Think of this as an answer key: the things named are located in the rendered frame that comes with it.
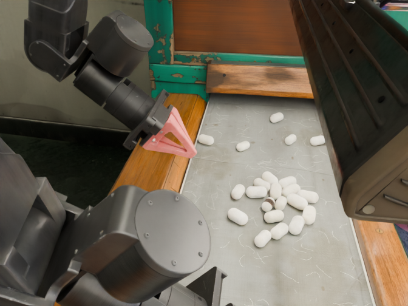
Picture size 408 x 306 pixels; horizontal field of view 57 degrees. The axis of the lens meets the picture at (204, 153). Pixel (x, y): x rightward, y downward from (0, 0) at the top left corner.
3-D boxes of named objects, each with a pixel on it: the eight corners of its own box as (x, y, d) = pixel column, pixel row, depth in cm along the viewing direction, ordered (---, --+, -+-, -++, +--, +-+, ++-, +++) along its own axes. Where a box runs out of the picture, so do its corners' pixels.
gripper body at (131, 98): (173, 95, 59) (135, 64, 57) (158, 125, 51) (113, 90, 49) (149, 121, 62) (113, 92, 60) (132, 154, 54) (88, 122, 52)
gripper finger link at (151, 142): (212, 127, 61) (167, 90, 59) (206, 150, 55) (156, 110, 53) (186, 152, 64) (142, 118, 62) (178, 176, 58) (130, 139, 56)
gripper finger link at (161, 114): (210, 134, 59) (163, 96, 57) (204, 159, 53) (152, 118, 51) (183, 159, 62) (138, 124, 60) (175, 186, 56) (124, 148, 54)
